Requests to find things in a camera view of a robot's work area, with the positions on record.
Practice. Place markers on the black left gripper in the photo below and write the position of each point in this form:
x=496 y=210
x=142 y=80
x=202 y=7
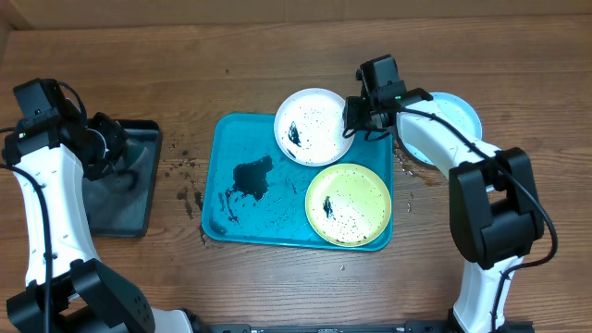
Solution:
x=118 y=137

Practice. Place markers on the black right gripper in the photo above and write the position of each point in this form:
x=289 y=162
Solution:
x=351 y=119

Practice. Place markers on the white plate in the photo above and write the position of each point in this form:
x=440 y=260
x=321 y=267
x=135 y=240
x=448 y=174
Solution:
x=309 y=126

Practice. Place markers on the yellow rimmed plate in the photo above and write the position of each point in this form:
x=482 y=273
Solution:
x=348 y=205

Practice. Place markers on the light blue plate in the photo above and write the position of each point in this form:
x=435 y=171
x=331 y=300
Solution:
x=457 y=110

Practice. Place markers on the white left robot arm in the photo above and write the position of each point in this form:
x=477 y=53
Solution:
x=82 y=176

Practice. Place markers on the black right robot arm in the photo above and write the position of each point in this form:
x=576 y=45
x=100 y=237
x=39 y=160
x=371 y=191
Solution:
x=495 y=215

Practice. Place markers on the black water tray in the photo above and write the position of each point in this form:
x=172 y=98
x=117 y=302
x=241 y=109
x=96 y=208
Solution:
x=119 y=205

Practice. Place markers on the teal plastic tray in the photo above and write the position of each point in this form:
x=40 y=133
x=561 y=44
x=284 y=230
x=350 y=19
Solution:
x=254 y=193

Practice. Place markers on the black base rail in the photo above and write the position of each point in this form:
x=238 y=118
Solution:
x=370 y=327

